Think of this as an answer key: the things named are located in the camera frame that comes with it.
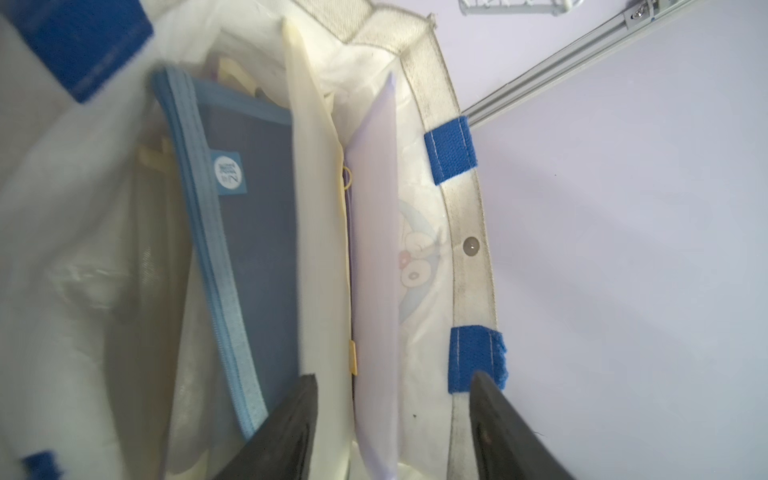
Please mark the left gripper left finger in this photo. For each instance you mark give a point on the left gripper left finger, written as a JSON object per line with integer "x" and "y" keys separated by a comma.
{"x": 282, "y": 447}

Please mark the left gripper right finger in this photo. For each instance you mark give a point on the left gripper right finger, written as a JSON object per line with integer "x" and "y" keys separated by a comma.
{"x": 505, "y": 447}

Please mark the small purple pouch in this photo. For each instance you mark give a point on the small purple pouch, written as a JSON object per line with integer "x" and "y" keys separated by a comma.
{"x": 371, "y": 157}

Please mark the yellow mesh pouch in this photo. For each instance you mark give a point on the yellow mesh pouch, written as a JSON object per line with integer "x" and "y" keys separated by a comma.
{"x": 324, "y": 308}

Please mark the dark blue mesh pouch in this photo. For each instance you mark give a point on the dark blue mesh pouch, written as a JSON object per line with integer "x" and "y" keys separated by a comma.
{"x": 235, "y": 154}

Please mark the cream canvas tote bag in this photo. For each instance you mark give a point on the cream canvas tote bag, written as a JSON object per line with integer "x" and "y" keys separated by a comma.
{"x": 110, "y": 367}

